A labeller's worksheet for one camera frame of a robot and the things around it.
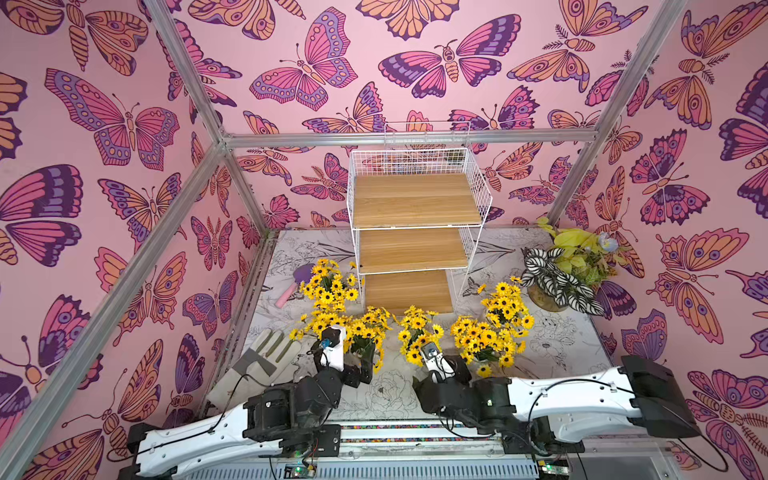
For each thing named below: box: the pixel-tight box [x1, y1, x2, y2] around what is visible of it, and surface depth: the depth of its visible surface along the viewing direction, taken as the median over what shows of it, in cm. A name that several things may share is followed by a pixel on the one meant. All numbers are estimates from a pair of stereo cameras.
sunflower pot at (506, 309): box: [477, 276, 535, 338], surface depth 83 cm
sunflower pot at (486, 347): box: [451, 316, 528, 378], surface depth 79 cm
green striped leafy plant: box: [520, 218, 624, 316], surface depth 82 cm
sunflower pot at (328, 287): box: [300, 258, 359, 312], surface depth 89 cm
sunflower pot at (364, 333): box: [344, 306, 395, 373], surface depth 80 cm
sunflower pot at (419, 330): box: [398, 305, 444, 367], surface depth 81 cm
